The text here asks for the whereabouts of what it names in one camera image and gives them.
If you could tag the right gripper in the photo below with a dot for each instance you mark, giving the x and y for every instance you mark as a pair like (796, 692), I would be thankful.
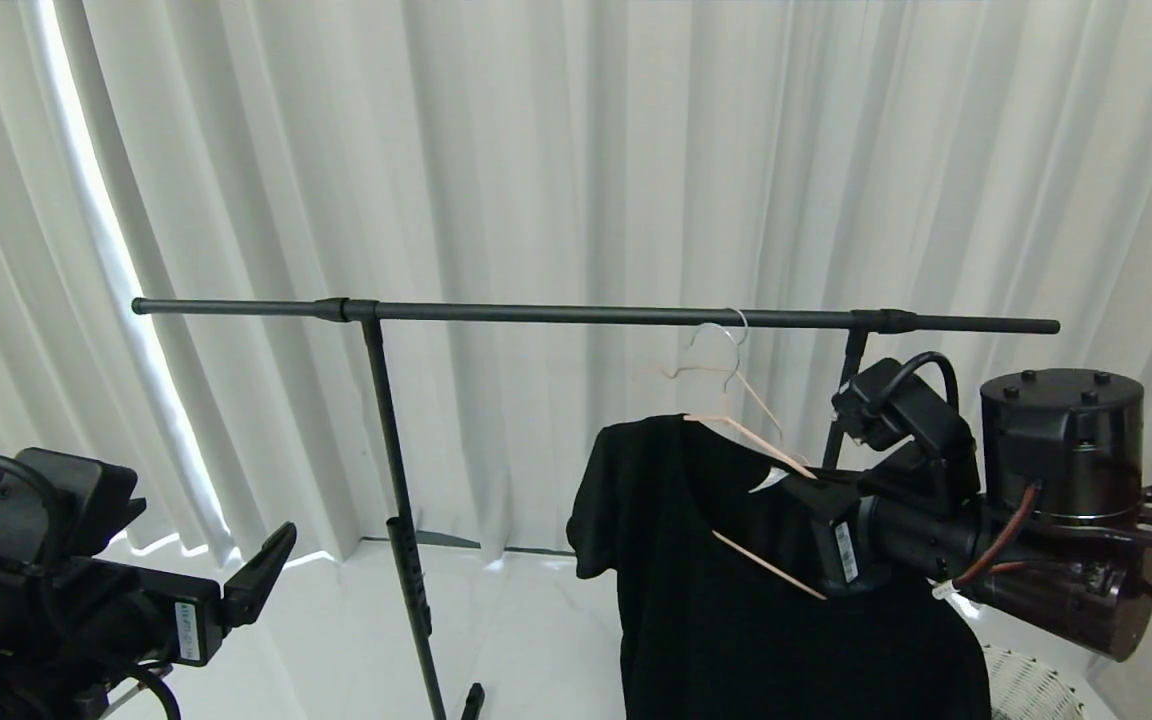
(896, 535)

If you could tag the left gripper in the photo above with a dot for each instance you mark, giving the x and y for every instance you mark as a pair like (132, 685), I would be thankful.
(86, 610)

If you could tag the pink clothes hanger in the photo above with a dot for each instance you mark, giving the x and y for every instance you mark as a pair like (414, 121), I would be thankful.
(736, 425)
(736, 315)

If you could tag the black t-shirt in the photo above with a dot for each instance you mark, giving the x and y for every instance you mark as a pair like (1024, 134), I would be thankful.
(716, 620)

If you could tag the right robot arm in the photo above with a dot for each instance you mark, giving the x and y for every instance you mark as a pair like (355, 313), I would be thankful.
(1066, 450)

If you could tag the white laundry basket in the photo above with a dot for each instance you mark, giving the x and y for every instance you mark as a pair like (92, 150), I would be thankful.
(1031, 685)

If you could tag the black clothes rack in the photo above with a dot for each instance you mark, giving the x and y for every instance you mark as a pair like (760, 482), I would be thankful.
(586, 314)

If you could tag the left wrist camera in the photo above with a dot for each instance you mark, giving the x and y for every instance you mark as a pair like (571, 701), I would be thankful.
(76, 500)

